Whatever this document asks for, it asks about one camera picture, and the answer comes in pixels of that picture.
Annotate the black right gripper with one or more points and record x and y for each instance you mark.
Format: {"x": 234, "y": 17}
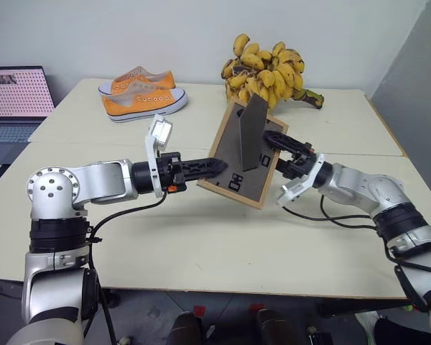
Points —
{"x": 300, "y": 163}

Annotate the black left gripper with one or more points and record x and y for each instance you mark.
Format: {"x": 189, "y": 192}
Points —
{"x": 170, "y": 172}

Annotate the wooden picture frame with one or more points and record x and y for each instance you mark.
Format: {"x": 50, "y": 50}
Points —
{"x": 233, "y": 158}

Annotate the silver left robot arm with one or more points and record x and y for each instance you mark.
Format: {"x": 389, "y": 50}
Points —
{"x": 93, "y": 179}

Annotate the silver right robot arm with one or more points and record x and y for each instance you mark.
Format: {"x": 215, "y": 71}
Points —
{"x": 362, "y": 187}

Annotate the yellow banana bunch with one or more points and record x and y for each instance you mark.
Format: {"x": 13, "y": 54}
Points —
{"x": 269, "y": 75}

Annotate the orange canvas sneaker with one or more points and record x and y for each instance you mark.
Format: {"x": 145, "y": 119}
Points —
{"x": 143, "y": 104}
{"x": 143, "y": 77}

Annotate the dark rounded shape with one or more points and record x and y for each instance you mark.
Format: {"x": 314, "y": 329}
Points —
{"x": 185, "y": 328}
{"x": 276, "y": 328}

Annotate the open laptop computer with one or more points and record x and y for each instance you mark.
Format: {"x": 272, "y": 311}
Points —
{"x": 16, "y": 97}

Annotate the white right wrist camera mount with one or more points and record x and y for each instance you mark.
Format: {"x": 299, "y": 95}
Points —
{"x": 292, "y": 190}

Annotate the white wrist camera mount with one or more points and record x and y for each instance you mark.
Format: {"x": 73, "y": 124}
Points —
{"x": 159, "y": 134}
{"x": 292, "y": 190}

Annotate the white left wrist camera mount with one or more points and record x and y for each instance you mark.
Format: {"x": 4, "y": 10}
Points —
{"x": 159, "y": 134}

